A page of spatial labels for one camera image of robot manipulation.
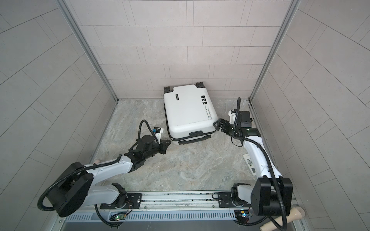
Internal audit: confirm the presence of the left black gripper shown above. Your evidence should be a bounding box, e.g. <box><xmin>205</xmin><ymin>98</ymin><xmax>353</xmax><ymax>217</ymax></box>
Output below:
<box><xmin>142</xmin><ymin>139</ymin><xmax>172</xmax><ymax>161</ymax></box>

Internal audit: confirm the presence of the black white suitcase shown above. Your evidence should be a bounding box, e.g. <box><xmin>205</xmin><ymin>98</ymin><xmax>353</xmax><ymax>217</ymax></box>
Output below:
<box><xmin>163</xmin><ymin>82</ymin><xmax>219</xmax><ymax>145</ymax></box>

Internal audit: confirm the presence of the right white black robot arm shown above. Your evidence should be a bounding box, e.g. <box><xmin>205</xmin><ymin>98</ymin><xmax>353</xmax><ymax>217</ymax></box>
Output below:
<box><xmin>214</xmin><ymin>109</ymin><xmax>293</xmax><ymax>217</ymax></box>

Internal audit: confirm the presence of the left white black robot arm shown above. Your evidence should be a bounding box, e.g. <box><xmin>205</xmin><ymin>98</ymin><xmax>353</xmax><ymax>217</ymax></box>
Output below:
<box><xmin>37</xmin><ymin>135</ymin><xmax>171</xmax><ymax>218</ymax></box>

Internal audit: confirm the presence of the white remote control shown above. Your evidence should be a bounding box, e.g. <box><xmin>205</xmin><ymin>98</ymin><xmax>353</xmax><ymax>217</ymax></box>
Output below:
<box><xmin>243</xmin><ymin>154</ymin><xmax>256</xmax><ymax>176</ymax></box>

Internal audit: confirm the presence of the left circuit board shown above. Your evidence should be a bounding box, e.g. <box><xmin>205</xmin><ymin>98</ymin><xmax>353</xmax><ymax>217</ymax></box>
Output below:
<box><xmin>109</xmin><ymin>213</ymin><xmax>127</xmax><ymax>221</ymax></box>

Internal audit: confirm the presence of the circuit board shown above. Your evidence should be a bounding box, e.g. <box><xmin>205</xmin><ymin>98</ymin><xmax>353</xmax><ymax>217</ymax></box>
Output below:
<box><xmin>234</xmin><ymin>210</ymin><xmax>251</xmax><ymax>219</ymax></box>
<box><xmin>109</xmin><ymin>213</ymin><xmax>127</xmax><ymax>221</ymax></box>

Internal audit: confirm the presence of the right circuit board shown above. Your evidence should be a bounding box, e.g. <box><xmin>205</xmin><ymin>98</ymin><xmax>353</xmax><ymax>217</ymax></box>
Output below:
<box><xmin>234</xmin><ymin>210</ymin><xmax>251</xmax><ymax>219</ymax></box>

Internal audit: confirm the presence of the right black cable conduit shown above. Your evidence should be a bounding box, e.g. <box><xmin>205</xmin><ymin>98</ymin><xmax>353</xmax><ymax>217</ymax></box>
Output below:
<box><xmin>231</xmin><ymin>97</ymin><xmax>288</xmax><ymax>231</ymax></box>

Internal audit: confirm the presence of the black cable conduit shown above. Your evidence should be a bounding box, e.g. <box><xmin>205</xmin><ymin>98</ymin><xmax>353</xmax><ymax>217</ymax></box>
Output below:
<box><xmin>37</xmin><ymin>119</ymin><xmax>160</xmax><ymax>227</ymax></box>
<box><xmin>231</xmin><ymin>97</ymin><xmax>288</xmax><ymax>231</ymax></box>

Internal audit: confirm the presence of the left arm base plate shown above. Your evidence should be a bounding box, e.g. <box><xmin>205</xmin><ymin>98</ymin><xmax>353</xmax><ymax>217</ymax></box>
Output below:
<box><xmin>100</xmin><ymin>193</ymin><xmax>143</xmax><ymax>210</ymax></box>

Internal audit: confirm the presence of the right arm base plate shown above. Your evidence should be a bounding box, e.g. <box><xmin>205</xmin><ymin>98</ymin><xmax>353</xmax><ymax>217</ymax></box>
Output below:
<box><xmin>215</xmin><ymin>192</ymin><xmax>252</xmax><ymax>208</ymax></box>

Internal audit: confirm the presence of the aluminium mounting rail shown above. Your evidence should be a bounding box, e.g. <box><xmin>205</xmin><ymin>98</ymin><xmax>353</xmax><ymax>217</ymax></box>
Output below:
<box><xmin>57</xmin><ymin>189</ymin><xmax>298</xmax><ymax>213</ymax></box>

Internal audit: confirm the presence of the beige wooden handle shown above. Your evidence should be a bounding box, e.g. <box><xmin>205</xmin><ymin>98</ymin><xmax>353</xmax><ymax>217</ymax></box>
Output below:
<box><xmin>260</xmin><ymin>207</ymin><xmax>305</xmax><ymax>231</ymax></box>

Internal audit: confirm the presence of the left black cable conduit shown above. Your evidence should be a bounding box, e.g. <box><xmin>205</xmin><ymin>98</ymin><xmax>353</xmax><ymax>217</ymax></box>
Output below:
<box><xmin>37</xmin><ymin>119</ymin><xmax>160</xmax><ymax>227</ymax></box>

